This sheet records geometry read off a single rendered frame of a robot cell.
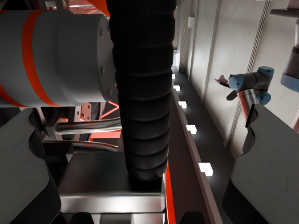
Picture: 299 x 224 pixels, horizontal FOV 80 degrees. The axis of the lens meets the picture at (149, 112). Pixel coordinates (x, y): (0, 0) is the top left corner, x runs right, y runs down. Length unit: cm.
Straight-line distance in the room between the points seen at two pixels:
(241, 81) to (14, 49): 88
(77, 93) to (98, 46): 7
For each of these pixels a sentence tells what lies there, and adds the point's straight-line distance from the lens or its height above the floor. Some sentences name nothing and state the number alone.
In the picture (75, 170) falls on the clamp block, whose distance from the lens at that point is 18.
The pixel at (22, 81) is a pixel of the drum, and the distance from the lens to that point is 27.
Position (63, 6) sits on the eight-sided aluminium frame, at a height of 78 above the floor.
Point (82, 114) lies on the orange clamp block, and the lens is 59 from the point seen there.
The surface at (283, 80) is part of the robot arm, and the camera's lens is 79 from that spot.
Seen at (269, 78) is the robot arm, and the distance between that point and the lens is 107.
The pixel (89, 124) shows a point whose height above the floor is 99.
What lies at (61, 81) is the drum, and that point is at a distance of 25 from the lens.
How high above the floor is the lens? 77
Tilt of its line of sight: 31 degrees up
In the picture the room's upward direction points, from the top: 179 degrees clockwise
